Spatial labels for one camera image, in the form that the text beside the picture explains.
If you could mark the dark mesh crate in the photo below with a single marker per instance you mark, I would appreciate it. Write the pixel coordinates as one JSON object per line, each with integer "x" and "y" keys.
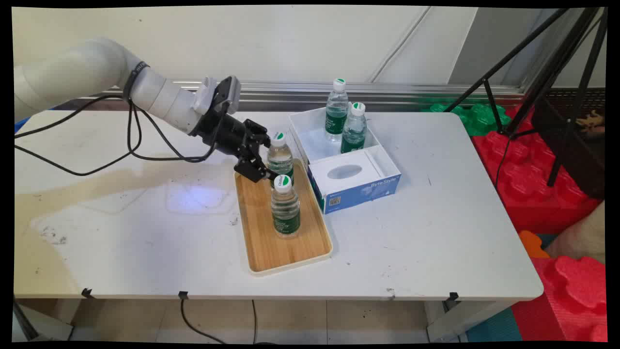
{"x": 581, "y": 155}

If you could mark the aluminium wall rail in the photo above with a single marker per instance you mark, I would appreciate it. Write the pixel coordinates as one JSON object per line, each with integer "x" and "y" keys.
{"x": 387, "y": 92}

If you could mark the white and blue cardboard box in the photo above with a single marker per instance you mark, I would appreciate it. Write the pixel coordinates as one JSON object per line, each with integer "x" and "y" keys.
{"x": 358, "y": 191}

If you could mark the blue foam piece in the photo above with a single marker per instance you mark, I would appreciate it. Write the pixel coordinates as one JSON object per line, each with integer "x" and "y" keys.
{"x": 20, "y": 126}

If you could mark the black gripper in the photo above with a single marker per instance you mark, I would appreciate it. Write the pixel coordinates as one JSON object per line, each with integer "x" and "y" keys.
{"x": 224, "y": 132}

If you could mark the green foam block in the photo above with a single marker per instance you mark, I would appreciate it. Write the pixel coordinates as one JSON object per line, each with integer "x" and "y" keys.
{"x": 479, "y": 118}

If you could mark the red foam block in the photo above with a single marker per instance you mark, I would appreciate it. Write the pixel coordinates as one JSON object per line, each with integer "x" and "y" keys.
{"x": 576, "y": 300}
{"x": 528, "y": 174}

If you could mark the teal foam mat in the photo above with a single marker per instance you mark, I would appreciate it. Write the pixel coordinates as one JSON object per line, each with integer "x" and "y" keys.
{"x": 494, "y": 327}

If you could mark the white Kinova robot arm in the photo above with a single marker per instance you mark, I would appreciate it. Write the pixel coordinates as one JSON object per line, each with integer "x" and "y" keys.
{"x": 87, "y": 72}

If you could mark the orange foam piece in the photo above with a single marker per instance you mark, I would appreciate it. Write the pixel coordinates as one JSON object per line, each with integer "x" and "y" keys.
{"x": 530, "y": 245}

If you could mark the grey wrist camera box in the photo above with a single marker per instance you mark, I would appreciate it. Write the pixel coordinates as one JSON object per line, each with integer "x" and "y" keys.
{"x": 231, "y": 92}

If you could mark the beige cushion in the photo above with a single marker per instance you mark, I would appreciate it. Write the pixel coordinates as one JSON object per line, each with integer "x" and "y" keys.
{"x": 581, "y": 235}

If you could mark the black tripod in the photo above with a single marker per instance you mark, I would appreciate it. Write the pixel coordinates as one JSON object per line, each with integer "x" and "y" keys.
{"x": 557, "y": 68}

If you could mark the bamboo tray with white rim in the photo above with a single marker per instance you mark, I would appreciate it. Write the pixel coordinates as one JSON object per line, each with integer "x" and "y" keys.
{"x": 264, "y": 242}

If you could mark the green label water bottle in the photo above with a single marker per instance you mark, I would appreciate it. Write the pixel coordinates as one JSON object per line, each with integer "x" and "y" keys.
{"x": 280, "y": 157}
{"x": 353, "y": 131}
{"x": 336, "y": 114}
{"x": 286, "y": 213}

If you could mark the white table leg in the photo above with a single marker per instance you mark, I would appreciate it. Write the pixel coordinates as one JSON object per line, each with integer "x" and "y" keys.
{"x": 460, "y": 322}

